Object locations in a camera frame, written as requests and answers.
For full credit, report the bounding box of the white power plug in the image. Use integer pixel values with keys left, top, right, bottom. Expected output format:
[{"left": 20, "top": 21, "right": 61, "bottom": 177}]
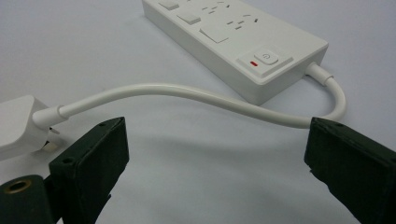
[{"left": 0, "top": 94, "right": 68, "bottom": 162}]

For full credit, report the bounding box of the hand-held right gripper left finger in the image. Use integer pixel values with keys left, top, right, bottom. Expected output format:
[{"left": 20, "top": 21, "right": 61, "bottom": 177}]
[{"left": 49, "top": 116, "right": 130, "bottom": 224}]

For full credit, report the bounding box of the white power cable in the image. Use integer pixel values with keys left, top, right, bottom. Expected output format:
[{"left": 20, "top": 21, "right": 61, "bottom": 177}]
[{"left": 58, "top": 62, "right": 347, "bottom": 130}]

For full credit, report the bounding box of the white power strip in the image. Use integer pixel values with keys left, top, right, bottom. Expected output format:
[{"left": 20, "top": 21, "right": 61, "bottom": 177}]
[{"left": 141, "top": 0, "right": 330, "bottom": 106}]

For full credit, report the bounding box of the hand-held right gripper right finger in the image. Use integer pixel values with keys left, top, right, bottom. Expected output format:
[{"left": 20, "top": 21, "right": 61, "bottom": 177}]
[{"left": 304, "top": 117, "right": 396, "bottom": 224}]

